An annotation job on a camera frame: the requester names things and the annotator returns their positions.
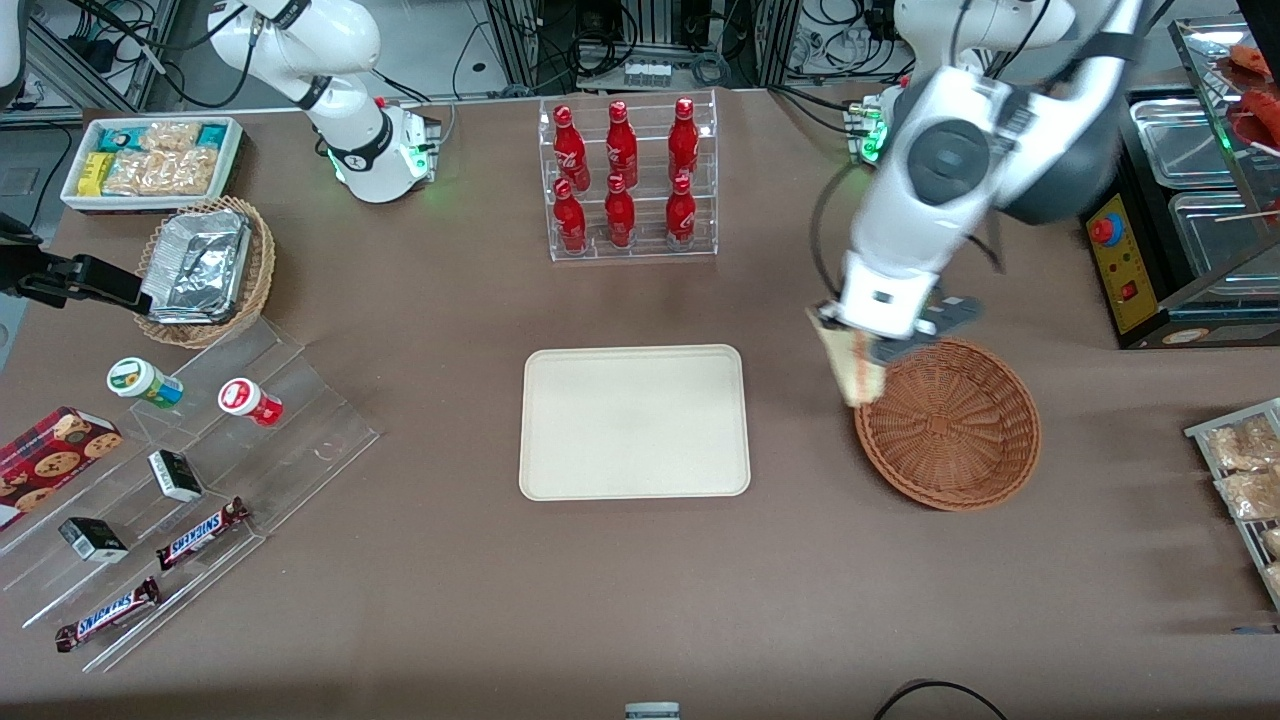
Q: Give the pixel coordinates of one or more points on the triangular sandwich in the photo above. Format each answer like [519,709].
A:
[855,375]

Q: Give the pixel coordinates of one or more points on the yellow snack packet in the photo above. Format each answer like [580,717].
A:
[95,174]

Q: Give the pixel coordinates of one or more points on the grey power strip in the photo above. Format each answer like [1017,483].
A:
[647,73]

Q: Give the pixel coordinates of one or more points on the clear acrylic bottle rack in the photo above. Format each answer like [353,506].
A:
[650,250]

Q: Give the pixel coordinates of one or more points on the white plastic snack bin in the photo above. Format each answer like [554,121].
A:
[150,205]

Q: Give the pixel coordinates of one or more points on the green lidded cup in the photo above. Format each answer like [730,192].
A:
[140,382]

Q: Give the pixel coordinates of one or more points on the clear bag of snacks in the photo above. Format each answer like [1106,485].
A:
[1250,495]
[1240,445]
[1274,578]
[1272,542]

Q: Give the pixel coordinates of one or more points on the brown wicker basket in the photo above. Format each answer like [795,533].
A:
[950,440]

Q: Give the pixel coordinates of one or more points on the teal snack packet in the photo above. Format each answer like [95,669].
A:
[212,136]
[120,138]

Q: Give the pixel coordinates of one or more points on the red cola bottle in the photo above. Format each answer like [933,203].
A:
[570,145]
[570,220]
[684,138]
[681,212]
[620,215]
[622,142]

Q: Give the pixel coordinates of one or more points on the red lidded cup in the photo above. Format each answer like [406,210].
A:
[248,402]

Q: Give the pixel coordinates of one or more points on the aluminium frame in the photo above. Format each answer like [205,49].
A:
[100,60]

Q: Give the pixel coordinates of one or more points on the Snickers chocolate bar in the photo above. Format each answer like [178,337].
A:
[200,535]
[108,615]

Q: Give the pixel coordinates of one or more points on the white grey panel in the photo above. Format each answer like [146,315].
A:
[10,50]

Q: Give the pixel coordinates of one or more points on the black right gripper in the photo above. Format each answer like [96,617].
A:
[38,276]

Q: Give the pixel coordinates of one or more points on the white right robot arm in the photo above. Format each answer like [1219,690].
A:
[350,130]

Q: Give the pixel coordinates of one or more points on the clear acrylic stepped shelf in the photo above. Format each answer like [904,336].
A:
[300,440]

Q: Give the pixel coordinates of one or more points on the stack of foil containers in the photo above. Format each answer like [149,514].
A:
[195,265]

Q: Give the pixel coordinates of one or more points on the clear bag of crackers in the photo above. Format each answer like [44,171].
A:
[160,172]
[170,136]

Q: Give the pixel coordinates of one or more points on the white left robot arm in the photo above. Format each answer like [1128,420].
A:
[930,230]

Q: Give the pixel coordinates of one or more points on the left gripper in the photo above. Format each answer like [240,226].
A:
[893,349]

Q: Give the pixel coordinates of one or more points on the black cabinet with yellow panel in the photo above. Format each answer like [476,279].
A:
[1135,310]

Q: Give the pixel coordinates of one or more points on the small grey device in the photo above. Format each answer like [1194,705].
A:
[652,712]

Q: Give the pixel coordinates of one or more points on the cream rectangular tray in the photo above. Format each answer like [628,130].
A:
[630,420]

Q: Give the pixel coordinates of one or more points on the red tartan cookie box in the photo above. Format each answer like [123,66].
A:
[50,465]

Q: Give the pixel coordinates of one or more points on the light wicker basket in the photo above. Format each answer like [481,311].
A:
[255,280]

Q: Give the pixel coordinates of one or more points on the glass display shelf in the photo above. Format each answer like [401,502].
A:
[1200,45]

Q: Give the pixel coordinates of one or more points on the small black carton box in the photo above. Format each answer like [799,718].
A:
[93,540]
[176,476]

